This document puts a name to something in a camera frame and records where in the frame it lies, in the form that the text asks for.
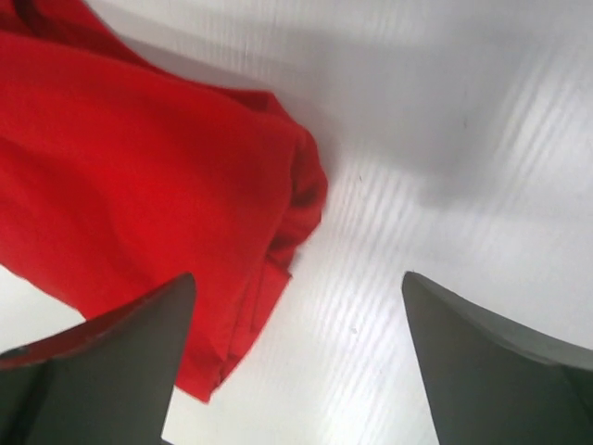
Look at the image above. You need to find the red t shirt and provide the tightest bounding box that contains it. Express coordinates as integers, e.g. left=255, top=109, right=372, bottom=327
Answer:
left=1, top=1, right=328, bottom=402

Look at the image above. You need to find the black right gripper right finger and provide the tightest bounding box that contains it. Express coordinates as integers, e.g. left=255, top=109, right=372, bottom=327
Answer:
left=401, top=272, right=592, bottom=444

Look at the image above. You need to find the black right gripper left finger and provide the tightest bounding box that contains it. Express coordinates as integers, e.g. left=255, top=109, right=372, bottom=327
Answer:
left=1, top=273, right=196, bottom=444

